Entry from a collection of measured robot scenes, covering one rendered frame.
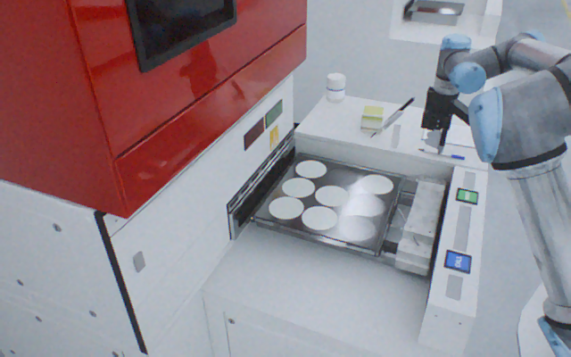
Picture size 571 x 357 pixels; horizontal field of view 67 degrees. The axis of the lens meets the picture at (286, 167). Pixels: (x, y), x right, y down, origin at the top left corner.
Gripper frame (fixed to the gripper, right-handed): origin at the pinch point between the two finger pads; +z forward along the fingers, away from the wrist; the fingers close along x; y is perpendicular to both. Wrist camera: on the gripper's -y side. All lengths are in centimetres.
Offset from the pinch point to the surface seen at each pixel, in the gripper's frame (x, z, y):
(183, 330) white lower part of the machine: 74, 19, 49
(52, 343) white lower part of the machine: 85, 29, 86
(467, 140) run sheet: -11.6, 1.9, -6.8
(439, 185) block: 8.1, 7.2, -1.5
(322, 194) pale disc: 24.9, 7.0, 30.2
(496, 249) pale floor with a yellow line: -72, 101, -37
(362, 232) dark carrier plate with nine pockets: 36.6, 6.7, 14.8
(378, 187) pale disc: 15.5, 7.5, 15.3
